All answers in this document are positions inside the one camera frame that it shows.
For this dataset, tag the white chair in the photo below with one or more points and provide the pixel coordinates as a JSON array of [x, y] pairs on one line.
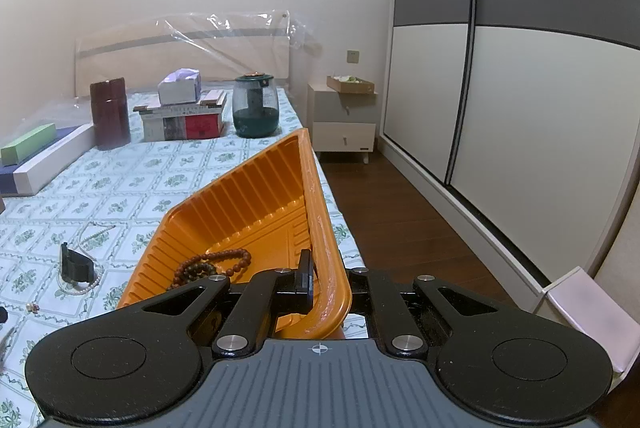
[[578, 301]]

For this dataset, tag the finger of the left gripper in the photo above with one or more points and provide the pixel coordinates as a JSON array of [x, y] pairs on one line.
[[7, 324]]

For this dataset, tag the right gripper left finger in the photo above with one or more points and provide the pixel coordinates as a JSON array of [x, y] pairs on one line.
[[257, 305]]

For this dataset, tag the green box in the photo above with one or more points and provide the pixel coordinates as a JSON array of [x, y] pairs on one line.
[[19, 149]]

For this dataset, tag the white and blue long box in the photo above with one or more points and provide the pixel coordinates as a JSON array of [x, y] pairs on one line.
[[31, 176]]

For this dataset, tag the sliding wardrobe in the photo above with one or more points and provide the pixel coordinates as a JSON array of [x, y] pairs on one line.
[[519, 121]]

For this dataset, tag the wall socket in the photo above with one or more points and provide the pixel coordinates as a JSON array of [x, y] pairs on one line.
[[353, 56]]

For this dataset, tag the orange plastic tray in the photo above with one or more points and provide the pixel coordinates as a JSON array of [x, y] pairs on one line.
[[273, 206]]

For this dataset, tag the floral tablecloth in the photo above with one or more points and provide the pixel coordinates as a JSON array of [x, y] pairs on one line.
[[106, 205]]

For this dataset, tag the wooden tray on cabinet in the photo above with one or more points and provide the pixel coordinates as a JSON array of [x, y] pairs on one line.
[[350, 85]]

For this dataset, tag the plastic wrapped headboard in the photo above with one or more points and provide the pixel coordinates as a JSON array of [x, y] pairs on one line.
[[48, 61]]

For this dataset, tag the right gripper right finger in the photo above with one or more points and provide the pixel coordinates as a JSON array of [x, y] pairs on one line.
[[376, 297]]

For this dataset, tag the dark brown cylindrical canister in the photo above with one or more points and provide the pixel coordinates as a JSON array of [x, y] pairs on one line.
[[109, 108]]

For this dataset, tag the white bedside cabinet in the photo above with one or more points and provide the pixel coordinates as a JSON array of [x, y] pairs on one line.
[[341, 123]]

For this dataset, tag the white tissue box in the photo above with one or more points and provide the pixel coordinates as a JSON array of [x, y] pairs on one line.
[[180, 87]]

